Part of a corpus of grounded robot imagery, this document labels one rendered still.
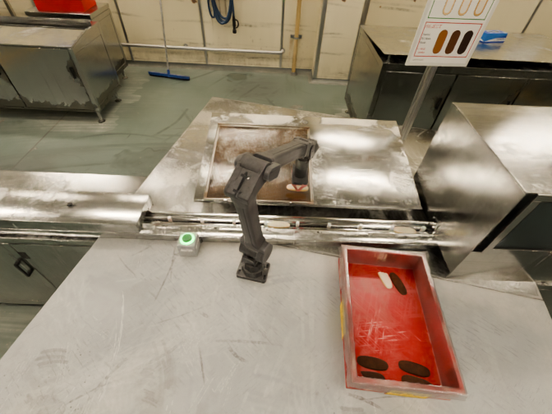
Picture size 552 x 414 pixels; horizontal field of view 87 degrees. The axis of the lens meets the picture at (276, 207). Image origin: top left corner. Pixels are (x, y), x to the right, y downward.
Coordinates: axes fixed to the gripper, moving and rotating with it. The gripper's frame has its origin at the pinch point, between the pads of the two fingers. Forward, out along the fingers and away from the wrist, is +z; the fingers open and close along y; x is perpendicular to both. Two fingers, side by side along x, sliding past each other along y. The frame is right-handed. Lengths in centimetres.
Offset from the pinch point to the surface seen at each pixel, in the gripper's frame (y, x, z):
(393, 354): -66, -32, 2
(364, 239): -22.2, -28.9, 5.0
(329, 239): -23.2, -14.2, 5.0
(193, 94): 248, 124, 136
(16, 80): 173, 275, 79
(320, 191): 1.9, -11.4, 5.2
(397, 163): 23, -51, 5
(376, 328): -58, -28, 3
